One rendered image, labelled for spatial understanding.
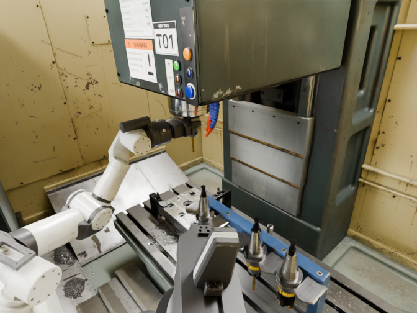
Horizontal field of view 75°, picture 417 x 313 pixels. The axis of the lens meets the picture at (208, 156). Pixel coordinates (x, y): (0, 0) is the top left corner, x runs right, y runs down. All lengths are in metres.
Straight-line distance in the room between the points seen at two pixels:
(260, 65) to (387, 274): 1.36
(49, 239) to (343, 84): 1.09
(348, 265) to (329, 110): 0.90
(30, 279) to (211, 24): 0.57
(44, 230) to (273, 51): 0.77
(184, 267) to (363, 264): 1.57
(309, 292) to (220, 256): 0.54
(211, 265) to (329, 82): 1.03
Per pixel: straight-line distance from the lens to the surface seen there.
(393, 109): 1.50
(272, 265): 0.79
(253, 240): 0.77
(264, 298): 1.12
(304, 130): 1.23
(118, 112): 2.00
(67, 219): 0.90
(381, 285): 1.73
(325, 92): 1.20
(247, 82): 0.72
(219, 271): 0.25
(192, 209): 0.96
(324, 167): 1.30
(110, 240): 1.80
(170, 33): 0.68
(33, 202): 2.05
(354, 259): 1.80
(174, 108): 0.97
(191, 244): 0.29
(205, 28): 0.62
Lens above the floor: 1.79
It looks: 26 degrees down
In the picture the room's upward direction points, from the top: 3 degrees counter-clockwise
